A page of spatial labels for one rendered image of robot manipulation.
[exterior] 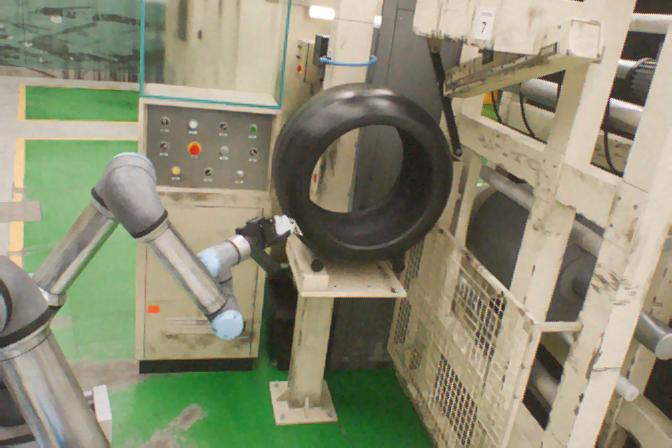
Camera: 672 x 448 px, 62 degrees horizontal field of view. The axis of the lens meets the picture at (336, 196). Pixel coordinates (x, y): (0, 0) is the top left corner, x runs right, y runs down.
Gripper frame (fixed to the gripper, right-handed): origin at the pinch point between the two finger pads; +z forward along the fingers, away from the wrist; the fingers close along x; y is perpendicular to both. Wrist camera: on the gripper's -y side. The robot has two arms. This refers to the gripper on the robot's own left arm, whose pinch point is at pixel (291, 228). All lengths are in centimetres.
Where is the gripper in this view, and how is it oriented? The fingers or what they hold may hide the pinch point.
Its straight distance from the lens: 171.1
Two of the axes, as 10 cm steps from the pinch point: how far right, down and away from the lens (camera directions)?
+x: -7.7, 0.4, 6.4
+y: -2.2, -9.5, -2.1
